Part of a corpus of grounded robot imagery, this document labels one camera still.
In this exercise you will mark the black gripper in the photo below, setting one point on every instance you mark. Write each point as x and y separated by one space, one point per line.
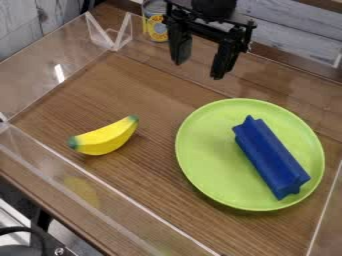
194 17

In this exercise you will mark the yellow toy banana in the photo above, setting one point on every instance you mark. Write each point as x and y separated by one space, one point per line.
106 139

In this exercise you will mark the green plate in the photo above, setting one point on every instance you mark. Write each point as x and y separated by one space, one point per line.
216 165

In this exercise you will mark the yellow labelled tin can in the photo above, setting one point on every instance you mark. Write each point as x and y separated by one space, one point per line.
154 27

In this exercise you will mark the blue star-shaped block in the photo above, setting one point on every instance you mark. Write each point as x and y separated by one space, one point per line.
276 164

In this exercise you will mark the clear acrylic enclosure wall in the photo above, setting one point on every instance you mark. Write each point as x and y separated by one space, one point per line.
95 72

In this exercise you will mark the black metal table frame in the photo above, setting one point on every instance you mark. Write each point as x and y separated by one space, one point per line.
55 248

